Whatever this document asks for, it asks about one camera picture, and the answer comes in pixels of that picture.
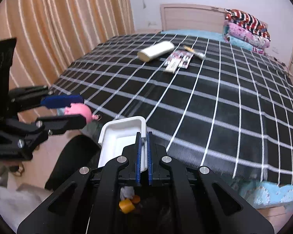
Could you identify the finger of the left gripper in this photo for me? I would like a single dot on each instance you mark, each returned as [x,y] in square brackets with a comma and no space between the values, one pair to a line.
[58,125]
[61,101]

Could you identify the right wooden nightstand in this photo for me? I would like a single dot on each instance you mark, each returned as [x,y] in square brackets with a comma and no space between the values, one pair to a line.
[280,64]

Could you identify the stack of folded colourful quilts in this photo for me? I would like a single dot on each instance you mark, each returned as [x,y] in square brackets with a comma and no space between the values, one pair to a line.
[240,25]

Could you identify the orange plastic bottle cap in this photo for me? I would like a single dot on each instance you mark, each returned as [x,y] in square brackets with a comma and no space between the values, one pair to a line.
[136,199]

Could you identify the yellow white ointment tube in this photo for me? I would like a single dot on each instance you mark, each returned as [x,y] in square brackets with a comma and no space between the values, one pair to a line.
[194,52]

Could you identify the beige striped curtain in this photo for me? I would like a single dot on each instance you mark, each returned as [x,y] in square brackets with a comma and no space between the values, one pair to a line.
[51,34]

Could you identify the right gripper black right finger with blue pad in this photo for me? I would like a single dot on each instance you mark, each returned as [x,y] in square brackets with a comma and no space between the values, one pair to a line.
[201,202]

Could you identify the yellow cap in bag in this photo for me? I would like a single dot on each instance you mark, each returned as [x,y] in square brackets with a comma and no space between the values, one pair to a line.
[126,206]

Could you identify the white tissue paper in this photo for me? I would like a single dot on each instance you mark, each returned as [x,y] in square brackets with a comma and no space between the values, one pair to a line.
[127,192]

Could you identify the white plastic tray box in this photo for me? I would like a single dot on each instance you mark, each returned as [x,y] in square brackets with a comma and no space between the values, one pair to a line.
[115,135]

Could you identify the beige wooden headboard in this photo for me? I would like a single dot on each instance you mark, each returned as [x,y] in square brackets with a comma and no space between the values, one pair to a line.
[192,17]

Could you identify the light blue bed sheet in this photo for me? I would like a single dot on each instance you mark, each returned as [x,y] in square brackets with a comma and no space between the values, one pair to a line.
[266,192]

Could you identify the grey zippered jacket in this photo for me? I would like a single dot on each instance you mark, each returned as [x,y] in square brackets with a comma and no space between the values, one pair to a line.
[16,205]

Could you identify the printed flat packaging card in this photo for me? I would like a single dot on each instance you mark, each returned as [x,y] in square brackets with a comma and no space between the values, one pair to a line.
[177,59]

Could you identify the black white checkered blanket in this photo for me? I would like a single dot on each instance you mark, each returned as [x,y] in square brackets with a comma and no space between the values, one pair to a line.
[116,84]

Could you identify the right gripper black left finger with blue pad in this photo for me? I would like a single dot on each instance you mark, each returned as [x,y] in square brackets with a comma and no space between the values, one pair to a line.
[86,201]

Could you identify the pink pig toy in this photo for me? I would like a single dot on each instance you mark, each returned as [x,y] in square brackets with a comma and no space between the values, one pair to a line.
[79,109]

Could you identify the black trash bag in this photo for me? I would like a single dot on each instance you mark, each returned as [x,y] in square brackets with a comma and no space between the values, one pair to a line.
[151,215]

